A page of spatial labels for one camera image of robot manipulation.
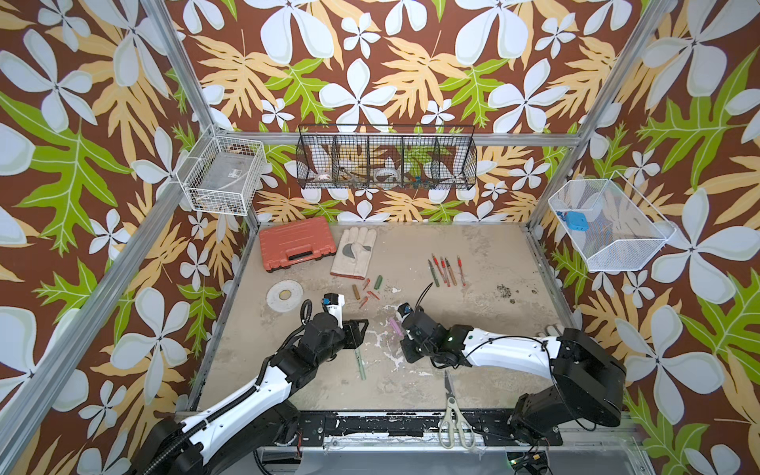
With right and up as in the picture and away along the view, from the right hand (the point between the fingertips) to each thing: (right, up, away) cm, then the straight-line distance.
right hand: (400, 342), depth 86 cm
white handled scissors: (+16, -20, -11) cm, 28 cm away
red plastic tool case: (-37, +30, +22) cm, 53 cm away
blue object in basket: (+53, +36, 0) cm, 64 cm away
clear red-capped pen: (+18, +20, +21) cm, 34 cm away
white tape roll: (-39, +12, +13) cm, 42 cm away
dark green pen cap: (-7, +16, +16) cm, 24 cm away
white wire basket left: (-53, +49, -1) cm, 72 cm away
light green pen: (-11, -8, -2) cm, 14 cm away
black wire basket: (-4, +59, +11) cm, 60 cm away
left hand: (-10, +8, -5) cm, 14 cm away
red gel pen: (+24, +22, +22) cm, 39 cm away
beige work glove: (-16, +25, +24) cm, 38 cm away
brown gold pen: (+20, +19, +19) cm, 34 cm away
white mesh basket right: (+59, +35, -4) cm, 69 cm away
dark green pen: (+13, +19, +19) cm, 29 cm away
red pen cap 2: (-8, +12, +15) cm, 20 cm away
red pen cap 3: (-11, +10, +12) cm, 19 cm away
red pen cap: (-10, +16, +17) cm, 25 cm away
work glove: (+48, +2, +5) cm, 48 cm away
